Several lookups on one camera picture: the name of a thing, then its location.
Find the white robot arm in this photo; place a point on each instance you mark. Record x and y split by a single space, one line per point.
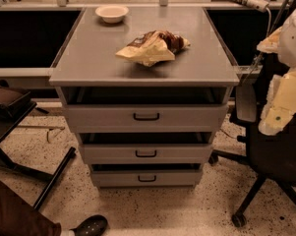
282 42

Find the grey drawer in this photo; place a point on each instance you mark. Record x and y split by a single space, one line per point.
145 179
140 154
144 118

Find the white bowl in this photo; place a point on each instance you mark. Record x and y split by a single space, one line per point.
112 14

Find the grey bottom drawer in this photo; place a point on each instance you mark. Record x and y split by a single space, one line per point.
145 179

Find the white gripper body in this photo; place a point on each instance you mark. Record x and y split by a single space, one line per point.
293 40

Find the yellow brown chip bag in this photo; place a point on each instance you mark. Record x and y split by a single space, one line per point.
153 47

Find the grey top drawer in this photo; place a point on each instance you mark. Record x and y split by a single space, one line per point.
144 118

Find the dark box on table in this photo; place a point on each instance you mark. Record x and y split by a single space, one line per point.
12 99

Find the brown trouser leg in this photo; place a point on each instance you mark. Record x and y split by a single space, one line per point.
18 218

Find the grey drawer cabinet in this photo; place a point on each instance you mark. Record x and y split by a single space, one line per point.
89 73

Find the black perforated shoe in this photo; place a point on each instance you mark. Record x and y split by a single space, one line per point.
92 226

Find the black office chair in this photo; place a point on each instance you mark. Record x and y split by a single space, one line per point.
271 157

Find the grey middle drawer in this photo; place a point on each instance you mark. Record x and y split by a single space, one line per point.
140 154

